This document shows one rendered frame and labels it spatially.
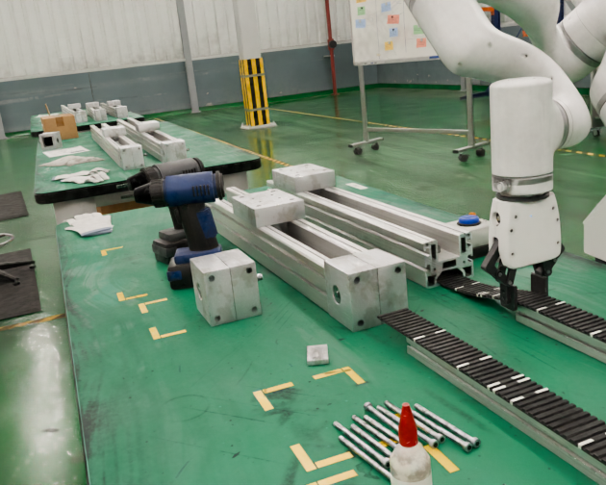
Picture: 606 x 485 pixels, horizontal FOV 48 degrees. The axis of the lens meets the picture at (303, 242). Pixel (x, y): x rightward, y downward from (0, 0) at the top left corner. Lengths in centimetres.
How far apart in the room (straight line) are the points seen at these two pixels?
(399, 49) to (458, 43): 615
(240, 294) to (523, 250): 46
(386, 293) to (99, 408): 45
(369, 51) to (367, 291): 650
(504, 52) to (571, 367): 45
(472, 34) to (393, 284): 39
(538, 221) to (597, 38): 57
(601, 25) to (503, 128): 55
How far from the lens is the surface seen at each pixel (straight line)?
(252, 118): 1139
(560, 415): 78
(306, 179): 170
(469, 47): 105
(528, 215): 102
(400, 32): 719
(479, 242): 137
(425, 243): 120
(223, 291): 114
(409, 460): 64
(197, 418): 89
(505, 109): 99
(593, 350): 98
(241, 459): 80
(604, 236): 135
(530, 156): 100
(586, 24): 151
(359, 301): 106
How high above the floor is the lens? 121
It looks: 16 degrees down
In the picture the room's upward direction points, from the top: 6 degrees counter-clockwise
